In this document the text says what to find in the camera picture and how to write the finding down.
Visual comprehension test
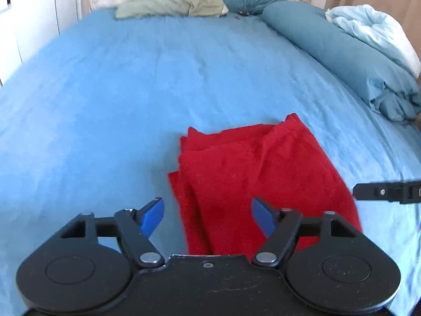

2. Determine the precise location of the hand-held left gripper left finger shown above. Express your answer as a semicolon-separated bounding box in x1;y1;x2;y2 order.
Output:
58;197;166;269

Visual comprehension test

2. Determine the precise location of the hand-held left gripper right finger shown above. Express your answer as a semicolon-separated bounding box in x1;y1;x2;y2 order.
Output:
251;197;363;268

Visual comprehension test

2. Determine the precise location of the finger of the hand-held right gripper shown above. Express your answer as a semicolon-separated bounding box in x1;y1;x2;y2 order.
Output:
352;180;421;205

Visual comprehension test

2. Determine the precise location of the red towel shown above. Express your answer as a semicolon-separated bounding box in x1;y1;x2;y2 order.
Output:
168;113;363;256

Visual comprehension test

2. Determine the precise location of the bed with blue sheet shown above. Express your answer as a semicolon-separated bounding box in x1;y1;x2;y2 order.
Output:
0;6;421;316

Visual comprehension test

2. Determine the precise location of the teal duvet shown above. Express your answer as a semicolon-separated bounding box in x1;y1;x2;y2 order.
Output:
262;1;421;123

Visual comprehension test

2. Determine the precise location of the pale blue white blanket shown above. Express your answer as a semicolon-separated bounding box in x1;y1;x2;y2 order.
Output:
325;4;421;78

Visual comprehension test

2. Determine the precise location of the green pillow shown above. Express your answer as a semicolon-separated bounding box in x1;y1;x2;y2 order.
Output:
115;0;228;20

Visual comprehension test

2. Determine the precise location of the white wardrobe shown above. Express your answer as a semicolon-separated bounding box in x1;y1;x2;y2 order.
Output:
0;0;83;87

